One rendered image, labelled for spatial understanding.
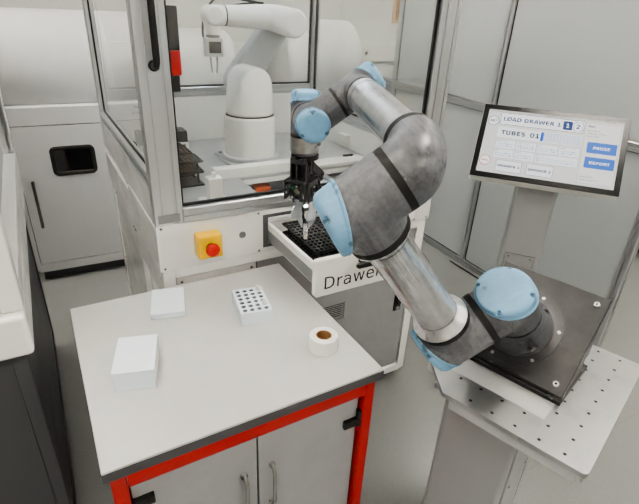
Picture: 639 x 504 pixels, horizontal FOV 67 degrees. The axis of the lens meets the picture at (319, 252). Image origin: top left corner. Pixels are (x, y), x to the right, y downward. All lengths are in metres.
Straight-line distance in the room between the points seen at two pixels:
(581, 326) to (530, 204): 0.96
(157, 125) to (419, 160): 0.79
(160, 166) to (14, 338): 0.53
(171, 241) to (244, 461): 0.64
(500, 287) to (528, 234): 1.14
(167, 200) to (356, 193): 0.77
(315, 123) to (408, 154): 0.38
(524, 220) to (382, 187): 1.46
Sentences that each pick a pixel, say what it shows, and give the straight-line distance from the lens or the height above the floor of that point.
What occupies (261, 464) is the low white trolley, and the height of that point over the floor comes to 0.57.
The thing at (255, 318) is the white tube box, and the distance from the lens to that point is 1.29.
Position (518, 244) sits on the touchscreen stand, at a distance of 2.18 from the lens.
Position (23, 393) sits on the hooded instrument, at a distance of 1.41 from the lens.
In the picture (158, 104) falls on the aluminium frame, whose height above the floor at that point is 1.28.
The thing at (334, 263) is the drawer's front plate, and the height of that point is 0.91.
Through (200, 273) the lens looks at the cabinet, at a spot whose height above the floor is 0.76.
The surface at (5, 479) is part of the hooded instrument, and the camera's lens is 1.59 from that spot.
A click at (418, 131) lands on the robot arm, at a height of 1.35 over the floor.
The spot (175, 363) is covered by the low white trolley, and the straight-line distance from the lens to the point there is 1.20.
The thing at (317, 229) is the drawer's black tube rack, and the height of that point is 0.90.
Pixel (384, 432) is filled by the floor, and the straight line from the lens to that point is 2.09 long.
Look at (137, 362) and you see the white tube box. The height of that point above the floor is 0.81.
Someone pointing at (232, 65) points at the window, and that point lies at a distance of 1.39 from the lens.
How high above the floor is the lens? 1.51
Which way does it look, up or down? 27 degrees down
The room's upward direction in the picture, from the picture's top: 3 degrees clockwise
